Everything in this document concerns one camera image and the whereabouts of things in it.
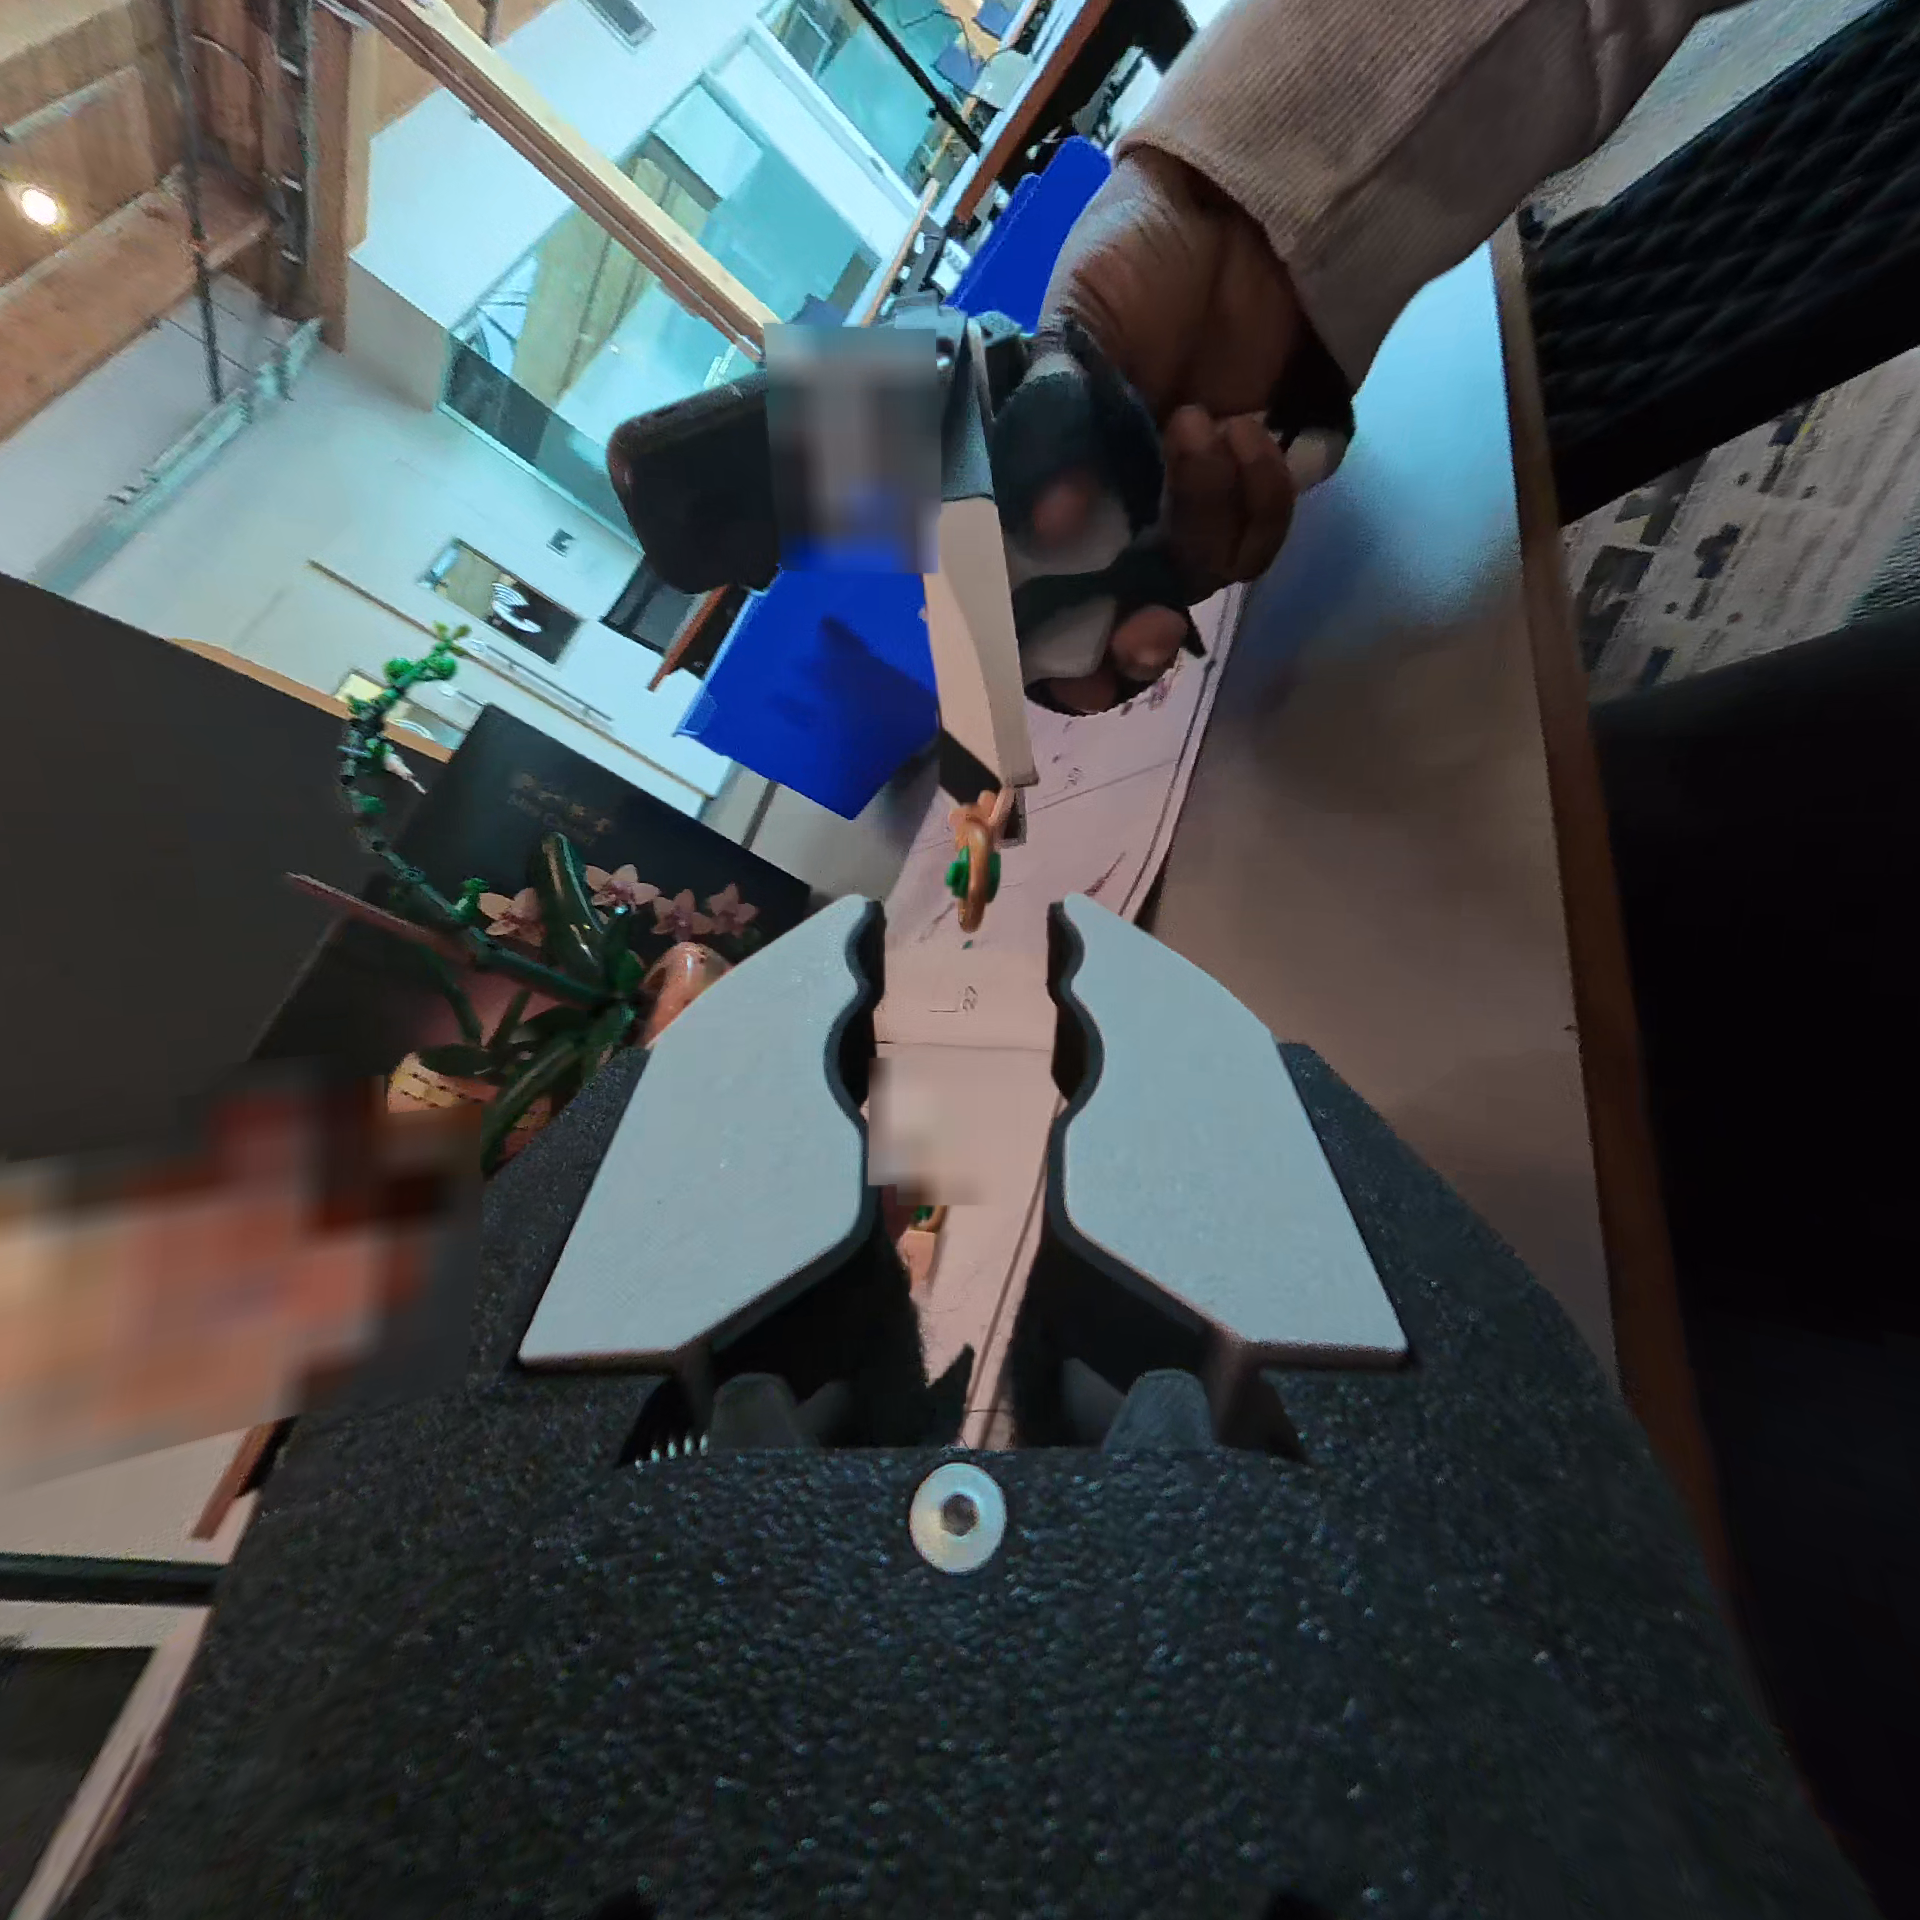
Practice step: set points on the black board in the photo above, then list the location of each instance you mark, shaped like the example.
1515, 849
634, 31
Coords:
150, 825

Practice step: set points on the blue plastic bin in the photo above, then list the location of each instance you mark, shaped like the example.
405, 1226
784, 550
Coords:
810, 691

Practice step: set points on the black mesh chair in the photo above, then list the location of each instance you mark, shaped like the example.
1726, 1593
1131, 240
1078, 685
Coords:
1724, 224

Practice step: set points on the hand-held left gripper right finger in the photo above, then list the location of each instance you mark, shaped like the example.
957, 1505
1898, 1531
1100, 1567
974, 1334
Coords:
1214, 1171

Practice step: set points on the person's right forearm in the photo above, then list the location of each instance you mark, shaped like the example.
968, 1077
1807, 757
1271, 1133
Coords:
1350, 121

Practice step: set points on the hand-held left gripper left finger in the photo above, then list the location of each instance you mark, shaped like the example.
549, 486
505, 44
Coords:
720, 1171

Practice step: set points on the brick orchid model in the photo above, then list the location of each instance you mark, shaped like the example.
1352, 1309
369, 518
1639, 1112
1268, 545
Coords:
360, 751

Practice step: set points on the person's right hand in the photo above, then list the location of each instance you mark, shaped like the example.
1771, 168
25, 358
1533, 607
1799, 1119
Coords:
1185, 300

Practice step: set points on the white instruction booklet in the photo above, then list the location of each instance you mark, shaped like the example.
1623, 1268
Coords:
974, 990

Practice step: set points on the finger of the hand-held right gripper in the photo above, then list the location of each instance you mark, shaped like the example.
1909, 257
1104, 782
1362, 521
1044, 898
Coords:
983, 661

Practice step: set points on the black brick set box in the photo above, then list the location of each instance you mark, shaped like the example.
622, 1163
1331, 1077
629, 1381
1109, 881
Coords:
675, 854

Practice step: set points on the grey desk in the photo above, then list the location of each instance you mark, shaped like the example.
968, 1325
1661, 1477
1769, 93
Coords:
1350, 900

